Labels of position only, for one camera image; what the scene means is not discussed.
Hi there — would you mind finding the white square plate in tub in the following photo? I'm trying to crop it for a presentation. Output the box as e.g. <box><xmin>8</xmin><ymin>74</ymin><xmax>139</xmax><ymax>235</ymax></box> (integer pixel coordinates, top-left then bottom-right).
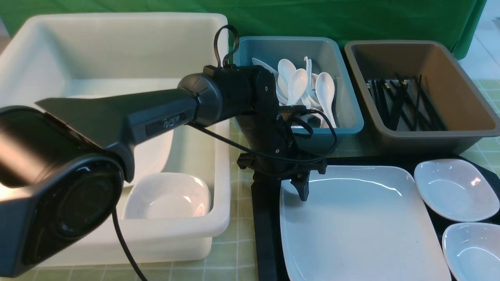
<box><xmin>62</xmin><ymin>93</ymin><xmax>173</xmax><ymax>186</ymax></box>

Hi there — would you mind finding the white spoon in bin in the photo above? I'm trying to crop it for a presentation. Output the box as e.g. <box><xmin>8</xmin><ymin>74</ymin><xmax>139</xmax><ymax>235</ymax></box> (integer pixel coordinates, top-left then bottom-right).
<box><xmin>277</xmin><ymin>59</ymin><xmax>296</xmax><ymax>98</ymax></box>
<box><xmin>315</xmin><ymin>72</ymin><xmax>336</xmax><ymax>128</ymax></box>

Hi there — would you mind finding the black chopsticks bundle in bin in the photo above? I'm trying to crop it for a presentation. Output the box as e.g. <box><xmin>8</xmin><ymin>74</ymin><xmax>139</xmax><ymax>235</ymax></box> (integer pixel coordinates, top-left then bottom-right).
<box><xmin>365</xmin><ymin>73</ymin><xmax>448</xmax><ymax>132</ymax></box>

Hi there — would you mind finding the white bowl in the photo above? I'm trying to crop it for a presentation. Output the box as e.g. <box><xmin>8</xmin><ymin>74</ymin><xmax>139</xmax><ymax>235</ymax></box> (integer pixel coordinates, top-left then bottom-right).
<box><xmin>122</xmin><ymin>173</ymin><xmax>211</xmax><ymax>219</ymax></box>
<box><xmin>414</xmin><ymin>159</ymin><xmax>500</xmax><ymax>222</ymax></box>
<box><xmin>442</xmin><ymin>222</ymin><xmax>500</xmax><ymax>281</ymax></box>

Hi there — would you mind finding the green backdrop cloth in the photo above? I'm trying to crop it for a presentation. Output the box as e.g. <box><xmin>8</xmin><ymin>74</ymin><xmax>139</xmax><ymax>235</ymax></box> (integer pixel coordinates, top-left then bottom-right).
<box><xmin>0</xmin><ymin>0</ymin><xmax>486</xmax><ymax>59</ymax></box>

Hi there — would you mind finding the green checked tablecloth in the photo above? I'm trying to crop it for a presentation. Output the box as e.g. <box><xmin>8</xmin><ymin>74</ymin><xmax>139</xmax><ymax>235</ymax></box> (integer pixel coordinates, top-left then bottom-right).
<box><xmin>1</xmin><ymin>79</ymin><xmax>499</xmax><ymax>281</ymax></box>

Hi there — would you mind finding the white spoon centre in bin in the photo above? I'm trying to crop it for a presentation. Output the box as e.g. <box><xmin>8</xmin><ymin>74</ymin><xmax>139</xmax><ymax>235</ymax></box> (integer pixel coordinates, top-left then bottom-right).
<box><xmin>277</xmin><ymin>59</ymin><xmax>296</xmax><ymax>98</ymax></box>

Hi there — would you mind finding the large white square plate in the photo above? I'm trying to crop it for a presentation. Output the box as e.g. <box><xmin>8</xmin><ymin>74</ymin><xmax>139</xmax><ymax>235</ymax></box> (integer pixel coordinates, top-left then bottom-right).
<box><xmin>280</xmin><ymin>165</ymin><xmax>452</xmax><ymax>281</ymax></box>

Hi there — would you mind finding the teal plastic bin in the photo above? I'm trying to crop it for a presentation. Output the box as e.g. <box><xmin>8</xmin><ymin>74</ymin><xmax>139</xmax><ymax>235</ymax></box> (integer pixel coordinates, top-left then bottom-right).
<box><xmin>233</xmin><ymin>36</ymin><xmax>364</xmax><ymax>145</ymax></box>

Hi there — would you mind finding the black chopstick pair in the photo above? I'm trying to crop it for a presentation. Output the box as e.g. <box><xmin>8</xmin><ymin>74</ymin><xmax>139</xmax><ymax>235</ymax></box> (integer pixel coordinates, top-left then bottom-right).
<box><xmin>412</xmin><ymin>75</ymin><xmax>426</xmax><ymax>131</ymax></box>

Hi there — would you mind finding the large white plastic tub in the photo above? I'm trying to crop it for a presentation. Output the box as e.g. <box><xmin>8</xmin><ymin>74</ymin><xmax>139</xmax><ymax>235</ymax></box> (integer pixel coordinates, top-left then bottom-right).
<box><xmin>1</xmin><ymin>12</ymin><xmax>231</xmax><ymax>263</ymax></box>

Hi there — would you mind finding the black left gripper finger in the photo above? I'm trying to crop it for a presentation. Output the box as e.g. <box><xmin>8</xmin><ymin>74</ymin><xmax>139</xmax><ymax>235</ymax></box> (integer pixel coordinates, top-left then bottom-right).
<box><xmin>291</xmin><ymin>174</ymin><xmax>310</xmax><ymax>202</ymax></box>

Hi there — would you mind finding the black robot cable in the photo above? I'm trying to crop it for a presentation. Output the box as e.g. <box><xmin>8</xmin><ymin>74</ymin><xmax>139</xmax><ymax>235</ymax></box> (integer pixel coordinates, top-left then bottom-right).
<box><xmin>111</xmin><ymin>25</ymin><xmax>338</xmax><ymax>281</ymax></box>

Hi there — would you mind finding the brown plastic bin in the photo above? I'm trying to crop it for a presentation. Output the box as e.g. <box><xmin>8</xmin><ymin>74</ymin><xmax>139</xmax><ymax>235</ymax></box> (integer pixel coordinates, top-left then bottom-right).
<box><xmin>344</xmin><ymin>40</ymin><xmax>499</xmax><ymax>154</ymax></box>

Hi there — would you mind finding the black serving tray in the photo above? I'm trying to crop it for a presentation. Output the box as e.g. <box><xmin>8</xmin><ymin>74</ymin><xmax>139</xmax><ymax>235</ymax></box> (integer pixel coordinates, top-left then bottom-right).
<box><xmin>250</xmin><ymin>155</ymin><xmax>500</xmax><ymax>281</ymax></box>

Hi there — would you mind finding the white ceramic soup spoon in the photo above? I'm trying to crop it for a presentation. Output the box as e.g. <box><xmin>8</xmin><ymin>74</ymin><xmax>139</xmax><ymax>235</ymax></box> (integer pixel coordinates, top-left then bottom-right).
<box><xmin>286</xmin><ymin>69</ymin><xmax>308</xmax><ymax>106</ymax></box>

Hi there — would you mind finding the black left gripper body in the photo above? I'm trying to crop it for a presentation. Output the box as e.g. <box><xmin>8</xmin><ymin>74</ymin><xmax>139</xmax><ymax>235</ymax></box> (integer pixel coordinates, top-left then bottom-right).
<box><xmin>236</xmin><ymin>111</ymin><xmax>327</xmax><ymax>180</ymax></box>

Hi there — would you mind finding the white spoon right in bin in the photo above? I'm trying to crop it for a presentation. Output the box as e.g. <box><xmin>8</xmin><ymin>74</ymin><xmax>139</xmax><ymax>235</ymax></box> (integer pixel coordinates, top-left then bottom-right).
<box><xmin>315</xmin><ymin>72</ymin><xmax>336</xmax><ymax>128</ymax></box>

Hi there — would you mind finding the white bowl in tub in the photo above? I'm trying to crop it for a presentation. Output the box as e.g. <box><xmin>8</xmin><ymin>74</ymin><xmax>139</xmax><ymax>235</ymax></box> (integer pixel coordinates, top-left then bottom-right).
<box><xmin>122</xmin><ymin>173</ymin><xmax>211</xmax><ymax>219</ymax></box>

